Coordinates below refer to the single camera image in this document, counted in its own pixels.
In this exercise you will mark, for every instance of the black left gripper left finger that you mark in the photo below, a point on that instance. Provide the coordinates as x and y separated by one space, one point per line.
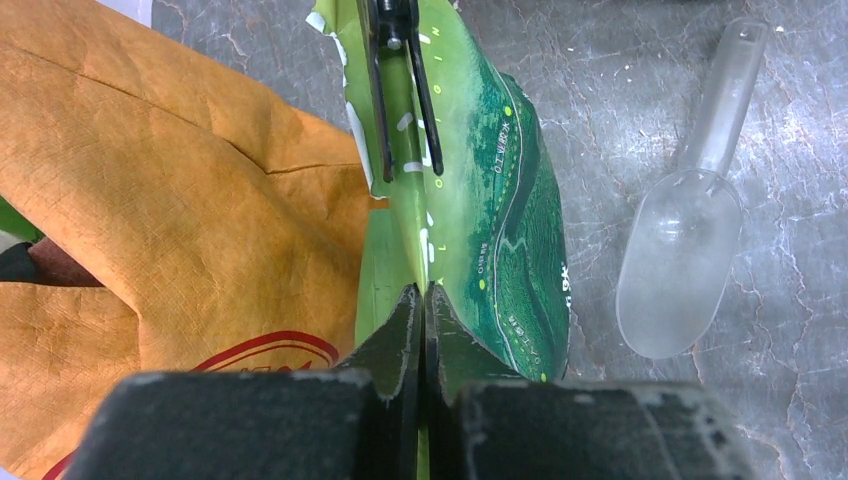
355 421

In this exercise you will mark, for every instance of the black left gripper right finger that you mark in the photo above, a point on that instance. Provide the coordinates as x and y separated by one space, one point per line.
487 421

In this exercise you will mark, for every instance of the green cat litter bag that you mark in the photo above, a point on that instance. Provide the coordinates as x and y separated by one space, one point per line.
488 230

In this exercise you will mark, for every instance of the orange paper shopping bag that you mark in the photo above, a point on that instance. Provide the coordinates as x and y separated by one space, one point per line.
191 220

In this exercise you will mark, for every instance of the clear plastic litter scoop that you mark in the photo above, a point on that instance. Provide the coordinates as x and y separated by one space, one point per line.
686 230

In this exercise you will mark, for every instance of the black bag clip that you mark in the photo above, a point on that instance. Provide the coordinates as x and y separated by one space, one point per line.
392 28

